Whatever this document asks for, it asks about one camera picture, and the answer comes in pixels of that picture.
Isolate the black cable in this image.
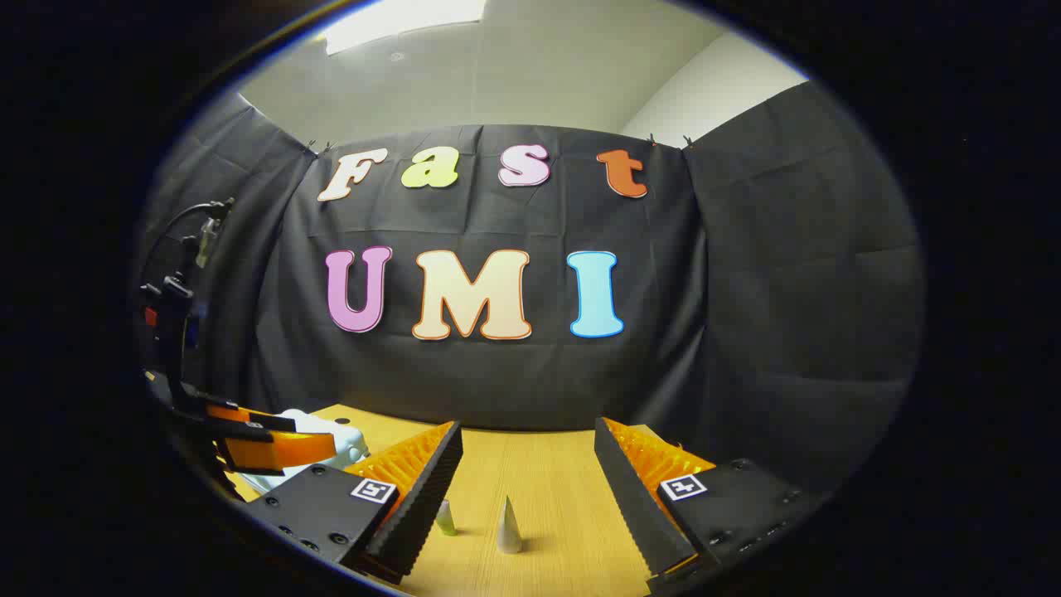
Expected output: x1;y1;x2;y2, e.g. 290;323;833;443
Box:
152;197;236;274

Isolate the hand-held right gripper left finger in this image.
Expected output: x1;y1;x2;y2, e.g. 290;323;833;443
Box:
245;420;465;585

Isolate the white labelled cream tube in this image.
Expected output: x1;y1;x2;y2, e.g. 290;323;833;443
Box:
495;495;525;555

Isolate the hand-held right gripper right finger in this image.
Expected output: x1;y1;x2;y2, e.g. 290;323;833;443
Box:
593;417;830;595

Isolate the light blue suitcase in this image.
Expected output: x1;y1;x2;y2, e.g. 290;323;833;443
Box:
247;408;371;496

